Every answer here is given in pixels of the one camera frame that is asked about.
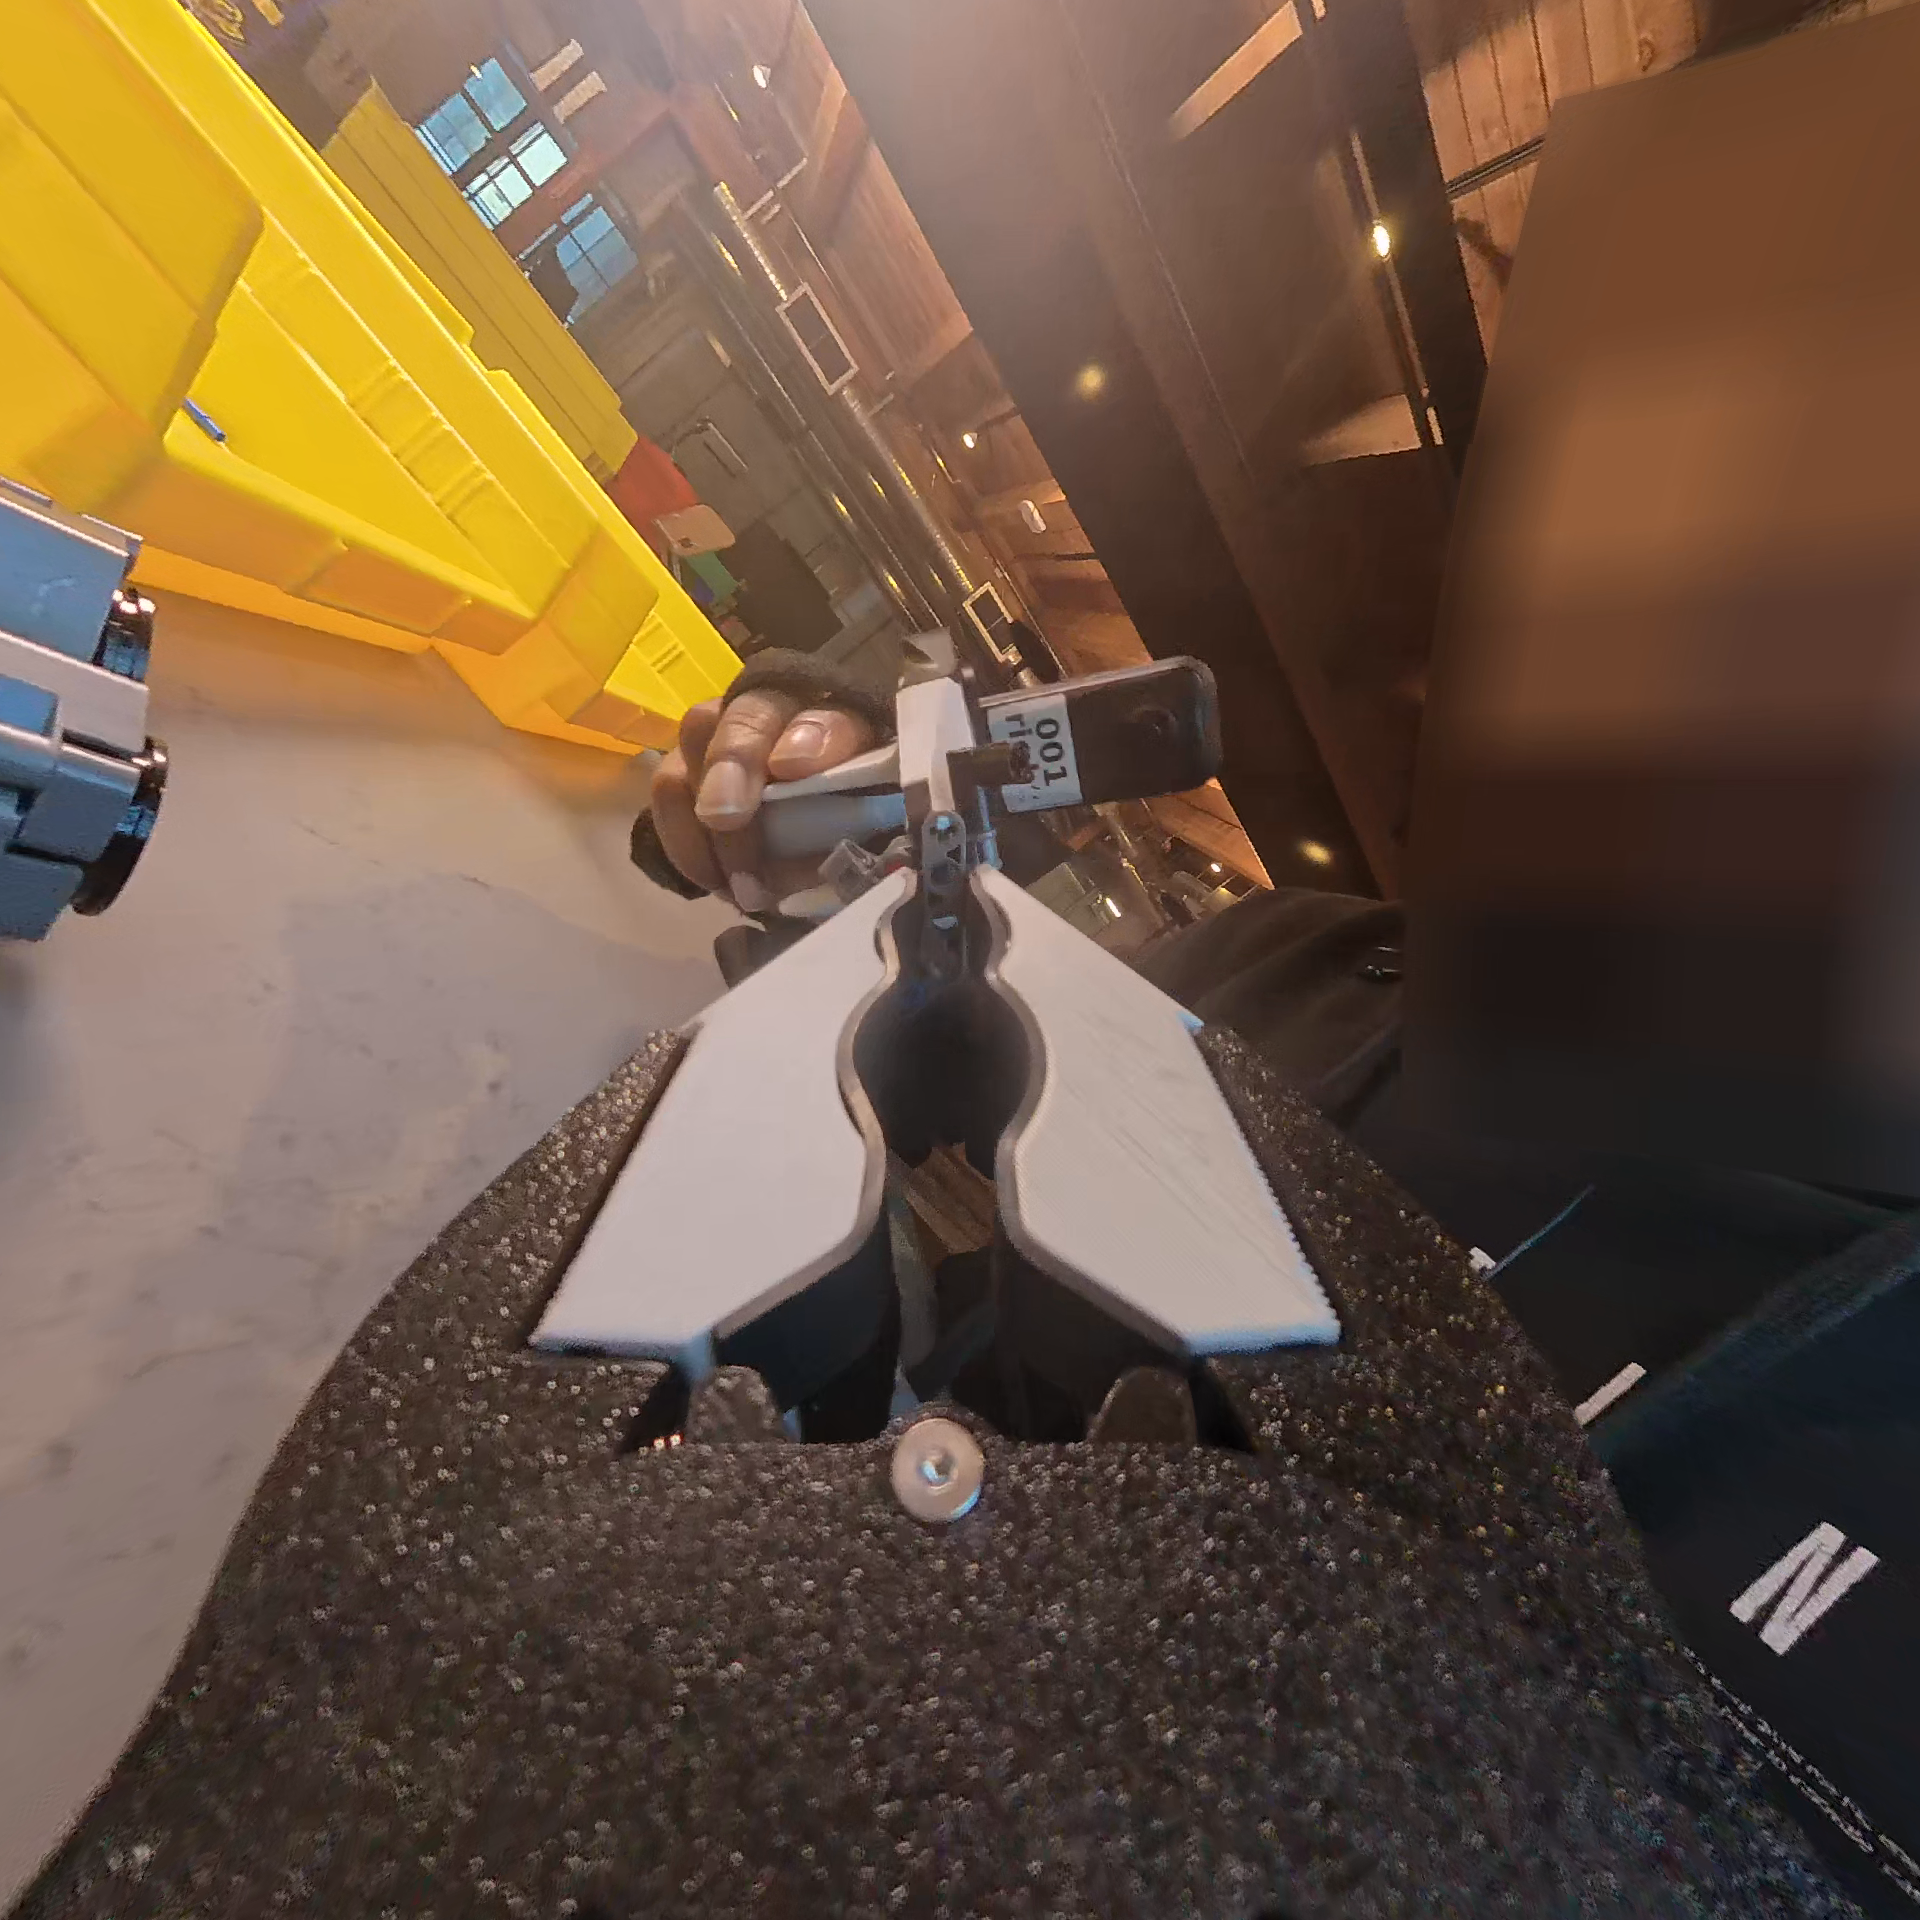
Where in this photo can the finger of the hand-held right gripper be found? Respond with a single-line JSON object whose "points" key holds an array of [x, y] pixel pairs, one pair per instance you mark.
{"points": [[930, 735]]}

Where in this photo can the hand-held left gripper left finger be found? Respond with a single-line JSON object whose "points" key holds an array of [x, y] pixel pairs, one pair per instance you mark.
{"points": [[720, 1185]]}

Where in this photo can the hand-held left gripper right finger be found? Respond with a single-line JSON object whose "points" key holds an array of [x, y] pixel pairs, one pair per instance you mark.
{"points": [[1154, 1185]]}

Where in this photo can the black brick assembly coloured pins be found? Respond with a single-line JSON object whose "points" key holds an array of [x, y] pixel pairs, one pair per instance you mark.
{"points": [[945, 930]]}

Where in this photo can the grey desk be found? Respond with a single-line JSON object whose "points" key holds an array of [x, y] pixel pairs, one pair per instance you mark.
{"points": [[300, 1050]]}

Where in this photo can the person's right hand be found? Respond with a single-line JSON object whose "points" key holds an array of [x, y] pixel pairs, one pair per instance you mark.
{"points": [[720, 780]]}

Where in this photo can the beige chair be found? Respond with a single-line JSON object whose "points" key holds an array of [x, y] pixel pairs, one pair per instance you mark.
{"points": [[699, 528]]}

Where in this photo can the red chair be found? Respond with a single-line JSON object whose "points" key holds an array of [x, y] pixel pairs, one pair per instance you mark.
{"points": [[653, 480]]}

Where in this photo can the yellow storage bin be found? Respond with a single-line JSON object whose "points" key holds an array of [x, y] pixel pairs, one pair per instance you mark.
{"points": [[480, 285], [374, 495]]}

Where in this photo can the person's black hoodie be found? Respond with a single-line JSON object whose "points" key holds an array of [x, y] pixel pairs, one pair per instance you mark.
{"points": [[1770, 1425]]}

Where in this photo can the factory window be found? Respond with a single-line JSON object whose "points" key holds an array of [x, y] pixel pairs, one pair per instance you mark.
{"points": [[495, 135]]}

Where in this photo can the blue brick pin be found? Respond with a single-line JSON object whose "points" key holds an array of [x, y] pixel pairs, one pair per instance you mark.
{"points": [[206, 423]]}

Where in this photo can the grey twin engine brick model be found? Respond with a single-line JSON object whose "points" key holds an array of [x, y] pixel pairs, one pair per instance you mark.
{"points": [[61, 721]]}

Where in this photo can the metal ventilation duct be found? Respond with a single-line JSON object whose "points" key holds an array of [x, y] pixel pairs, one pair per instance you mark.
{"points": [[841, 404]]}

